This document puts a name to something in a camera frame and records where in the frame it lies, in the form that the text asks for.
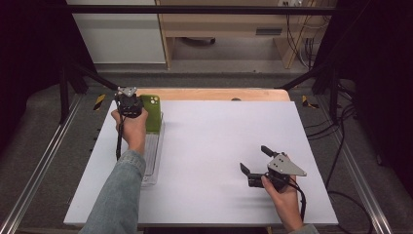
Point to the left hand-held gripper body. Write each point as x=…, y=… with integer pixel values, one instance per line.
x=129, y=104

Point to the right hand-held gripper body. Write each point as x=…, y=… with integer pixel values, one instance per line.
x=279, y=170

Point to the green phone case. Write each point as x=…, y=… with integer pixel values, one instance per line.
x=151, y=113

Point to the clear plastic tray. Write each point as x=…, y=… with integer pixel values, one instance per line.
x=152, y=156

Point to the person's left hand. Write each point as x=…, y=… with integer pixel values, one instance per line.
x=133, y=128

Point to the person's right hand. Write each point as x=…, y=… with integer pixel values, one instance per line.
x=284, y=203

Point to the yellow black tape marker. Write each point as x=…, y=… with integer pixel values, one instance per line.
x=99, y=101
x=307, y=101

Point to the white table mat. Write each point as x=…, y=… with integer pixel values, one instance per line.
x=211, y=146

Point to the white cabinet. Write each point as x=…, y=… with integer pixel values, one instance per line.
x=120, y=39

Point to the black curtain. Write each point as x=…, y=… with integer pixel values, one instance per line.
x=29, y=65
x=383, y=81

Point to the wooden desk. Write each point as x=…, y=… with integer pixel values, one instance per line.
x=227, y=24

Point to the white power strip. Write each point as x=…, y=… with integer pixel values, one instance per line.
x=290, y=2

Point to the black diagonal frame strut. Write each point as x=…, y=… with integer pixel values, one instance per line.
x=97, y=78
x=305, y=78

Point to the black upright frame post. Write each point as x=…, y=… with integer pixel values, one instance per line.
x=64, y=94
x=333, y=94

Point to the aluminium floor rail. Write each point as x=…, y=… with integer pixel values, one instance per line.
x=44, y=162
x=348, y=162

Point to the black horizontal frame bar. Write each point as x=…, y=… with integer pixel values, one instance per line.
x=195, y=9

